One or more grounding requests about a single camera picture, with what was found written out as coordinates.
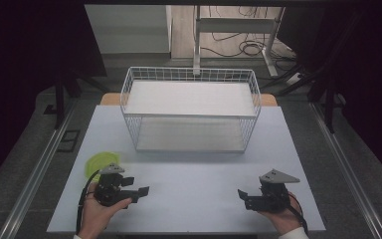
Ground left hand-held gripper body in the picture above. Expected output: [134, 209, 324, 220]
[94, 162, 134, 208]

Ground white wire shelf rack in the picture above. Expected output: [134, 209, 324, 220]
[119, 66, 263, 154]

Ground white metal stand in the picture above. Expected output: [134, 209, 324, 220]
[192, 5, 286, 79]

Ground green plastic plate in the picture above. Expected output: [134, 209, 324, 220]
[84, 151, 123, 183]

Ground white cabinet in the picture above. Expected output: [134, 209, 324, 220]
[84, 4, 173, 55]

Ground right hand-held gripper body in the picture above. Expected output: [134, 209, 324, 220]
[245, 168, 301, 213]

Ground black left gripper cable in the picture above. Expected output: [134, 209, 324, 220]
[75, 169, 101, 235]

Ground black floor cables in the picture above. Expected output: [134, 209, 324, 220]
[200, 5, 299, 72]

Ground aluminium floor rail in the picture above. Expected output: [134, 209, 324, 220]
[0, 98, 78, 239]
[309, 101, 382, 239]

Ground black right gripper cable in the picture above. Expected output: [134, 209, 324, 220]
[286, 193, 309, 236]

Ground person's right hand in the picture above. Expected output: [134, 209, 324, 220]
[258, 191, 303, 237]

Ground white power strip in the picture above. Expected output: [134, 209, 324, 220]
[285, 72, 303, 87]

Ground person's left hand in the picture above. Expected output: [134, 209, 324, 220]
[78, 182, 133, 239]

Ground wooden table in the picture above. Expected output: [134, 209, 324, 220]
[98, 92, 279, 108]

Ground white sleeve cuff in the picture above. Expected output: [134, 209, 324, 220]
[277, 226, 310, 239]

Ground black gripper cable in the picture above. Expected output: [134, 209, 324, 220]
[286, 193, 309, 236]
[75, 169, 101, 235]

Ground black metal stand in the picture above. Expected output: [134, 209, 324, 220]
[262, 9, 362, 134]
[43, 49, 111, 130]

